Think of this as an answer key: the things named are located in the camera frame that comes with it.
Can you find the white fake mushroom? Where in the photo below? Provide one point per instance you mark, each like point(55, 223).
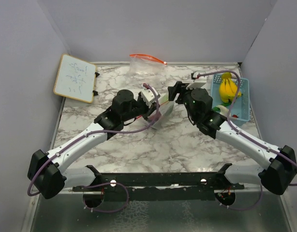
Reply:
point(222, 110)

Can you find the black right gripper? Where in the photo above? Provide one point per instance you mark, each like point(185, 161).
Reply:
point(180, 87)

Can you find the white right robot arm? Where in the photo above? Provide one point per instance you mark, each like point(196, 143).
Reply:
point(275, 167)

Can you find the green fake vegetable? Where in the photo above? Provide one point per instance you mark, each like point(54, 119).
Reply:
point(163, 98)

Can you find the clear zip top bag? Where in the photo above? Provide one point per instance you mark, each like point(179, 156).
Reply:
point(165, 111)
point(144, 66)

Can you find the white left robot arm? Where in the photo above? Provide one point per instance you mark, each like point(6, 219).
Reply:
point(49, 172)

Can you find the small whiteboard with wooden frame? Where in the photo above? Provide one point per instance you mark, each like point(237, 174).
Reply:
point(75, 79)

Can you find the yellow fake banana bunch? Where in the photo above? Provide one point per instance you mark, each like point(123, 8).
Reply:
point(228, 88)

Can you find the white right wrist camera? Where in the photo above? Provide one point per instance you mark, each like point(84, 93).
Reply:
point(198, 80)

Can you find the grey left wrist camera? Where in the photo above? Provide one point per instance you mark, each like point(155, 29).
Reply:
point(148, 96)

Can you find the green fake food in basket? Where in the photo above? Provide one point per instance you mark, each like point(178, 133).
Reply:
point(224, 104)

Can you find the black metal base rail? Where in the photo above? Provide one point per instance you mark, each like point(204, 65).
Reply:
point(158, 186)

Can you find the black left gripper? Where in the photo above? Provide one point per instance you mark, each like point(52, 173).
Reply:
point(148, 110)

